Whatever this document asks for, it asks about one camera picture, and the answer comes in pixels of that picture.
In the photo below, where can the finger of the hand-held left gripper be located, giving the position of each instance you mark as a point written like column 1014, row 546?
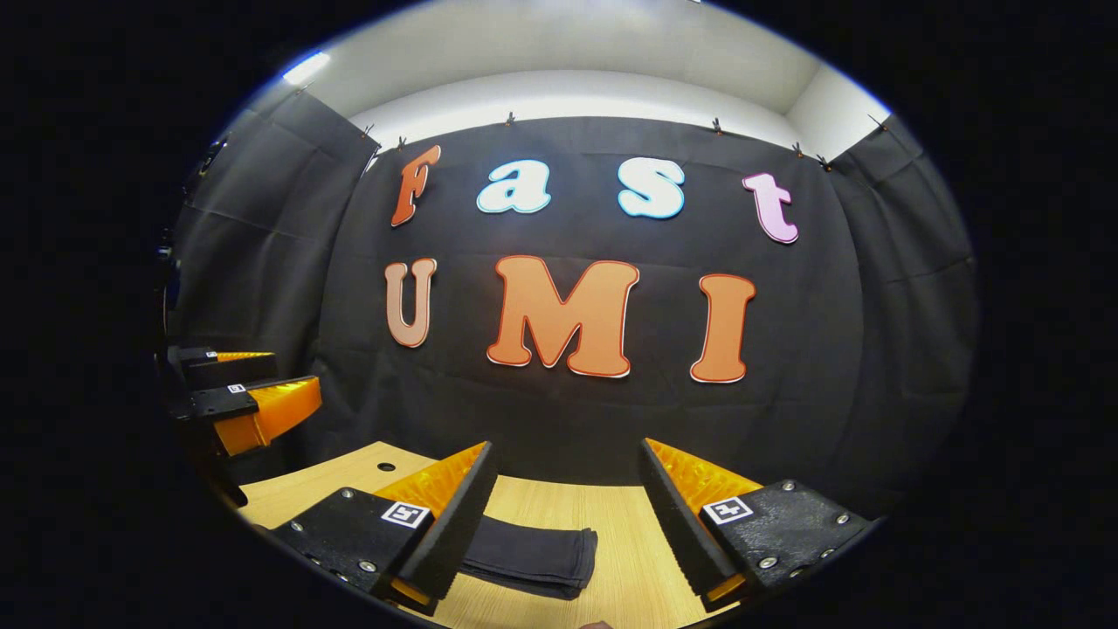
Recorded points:
column 218, row 404
column 223, row 369

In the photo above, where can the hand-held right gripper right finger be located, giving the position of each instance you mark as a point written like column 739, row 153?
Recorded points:
column 677, row 524

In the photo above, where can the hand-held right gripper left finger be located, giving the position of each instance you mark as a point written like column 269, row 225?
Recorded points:
column 458, row 524

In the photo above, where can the dark grey jeans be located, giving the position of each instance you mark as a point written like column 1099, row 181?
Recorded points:
column 533, row 555

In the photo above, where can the black backdrop cloth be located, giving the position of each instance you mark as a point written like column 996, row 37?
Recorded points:
column 568, row 419

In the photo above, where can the row of small cloth clips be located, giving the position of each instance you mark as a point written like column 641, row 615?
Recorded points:
column 509, row 116

